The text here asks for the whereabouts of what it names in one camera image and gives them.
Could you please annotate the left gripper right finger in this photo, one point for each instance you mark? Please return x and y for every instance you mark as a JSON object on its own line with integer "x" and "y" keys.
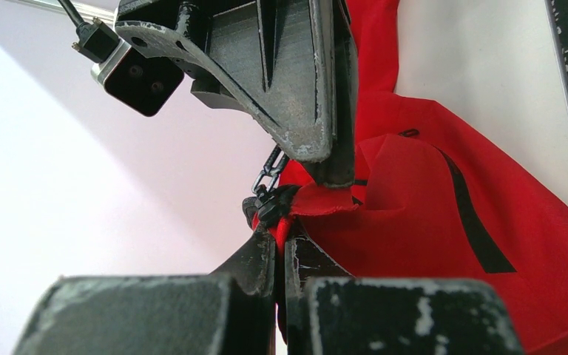
{"x": 329, "y": 311}

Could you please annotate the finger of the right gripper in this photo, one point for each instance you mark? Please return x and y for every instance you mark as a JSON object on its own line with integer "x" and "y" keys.
{"x": 273, "y": 57}
{"x": 338, "y": 170}

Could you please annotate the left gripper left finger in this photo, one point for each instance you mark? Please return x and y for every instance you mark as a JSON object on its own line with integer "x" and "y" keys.
{"x": 229, "y": 311}

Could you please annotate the red jacket black lining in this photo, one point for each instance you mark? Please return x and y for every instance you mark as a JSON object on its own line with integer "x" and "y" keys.
{"x": 434, "y": 198}

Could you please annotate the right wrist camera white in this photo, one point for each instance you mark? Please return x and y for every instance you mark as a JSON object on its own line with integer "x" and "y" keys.
{"x": 143, "y": 84}

